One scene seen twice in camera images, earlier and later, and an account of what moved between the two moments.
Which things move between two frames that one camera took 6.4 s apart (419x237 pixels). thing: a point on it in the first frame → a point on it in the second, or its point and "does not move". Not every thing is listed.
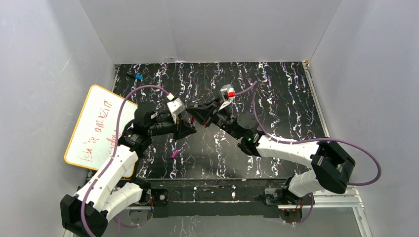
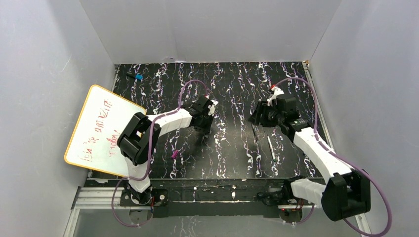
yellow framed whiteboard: [94, 138] does not move
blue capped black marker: [138, 76] does not move
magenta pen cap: [174, 154] does not move
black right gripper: [212, 114] → [259, 115]
